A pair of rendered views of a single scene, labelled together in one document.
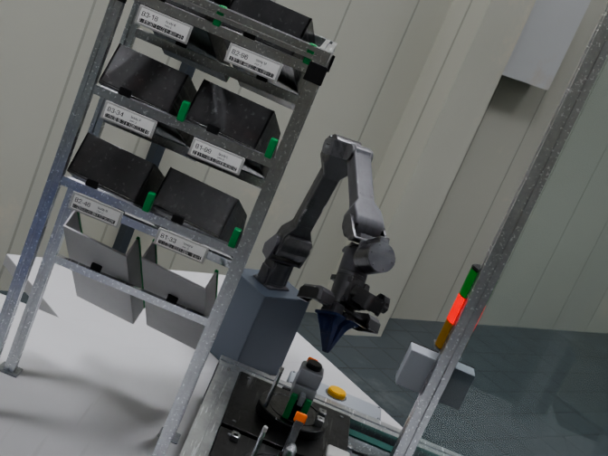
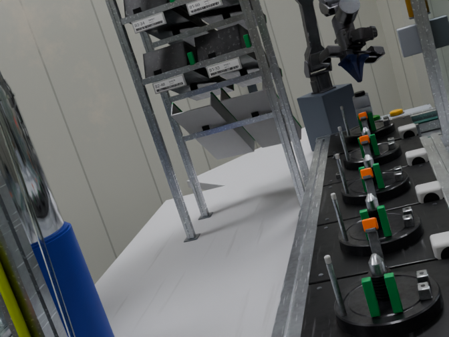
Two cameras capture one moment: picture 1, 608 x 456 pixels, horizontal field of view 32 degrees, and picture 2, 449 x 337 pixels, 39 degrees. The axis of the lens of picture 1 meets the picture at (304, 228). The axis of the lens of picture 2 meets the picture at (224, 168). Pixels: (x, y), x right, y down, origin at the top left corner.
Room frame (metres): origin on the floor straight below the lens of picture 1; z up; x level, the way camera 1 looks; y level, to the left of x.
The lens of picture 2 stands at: (0.09, -0.22, 1.39)
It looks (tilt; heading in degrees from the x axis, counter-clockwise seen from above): 13 degrees down; 17
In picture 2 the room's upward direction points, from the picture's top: 18 degrees counter-clockwise
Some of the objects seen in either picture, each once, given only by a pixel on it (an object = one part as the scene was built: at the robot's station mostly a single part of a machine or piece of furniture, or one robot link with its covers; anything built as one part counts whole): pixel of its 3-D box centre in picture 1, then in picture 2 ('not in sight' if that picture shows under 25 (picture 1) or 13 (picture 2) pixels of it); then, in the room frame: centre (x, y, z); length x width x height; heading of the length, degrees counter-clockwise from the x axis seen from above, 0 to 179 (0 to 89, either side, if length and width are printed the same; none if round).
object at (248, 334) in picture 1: (254, 321); (331, 118); (2.28, 0.02, 0.96); 0.14 x 0.14 x 0.20; 45
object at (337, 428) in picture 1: (288, 422); (371, 137); (1.86, -0.12, 0.96); 0.24 x 0.24 x 0.02; 1
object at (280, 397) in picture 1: (292, 414); (369, 131); (1.86, -0.12, 0.98); 0.14 x 0.14 x 0.02
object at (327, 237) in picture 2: not in sight; (375, 214); (1.11, -0.13, 1.01); 0.24 x 0.24 x 0.13; 1
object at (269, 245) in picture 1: (287, 250); (318, 65); (2.28, 0.01, 1.15); 0.09 x 0.07 x 0.06; 113
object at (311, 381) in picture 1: (308, 381); (362, 104); (1.84, -0.12, 1.06); 0.08 x 0.04 x 0.07; 1
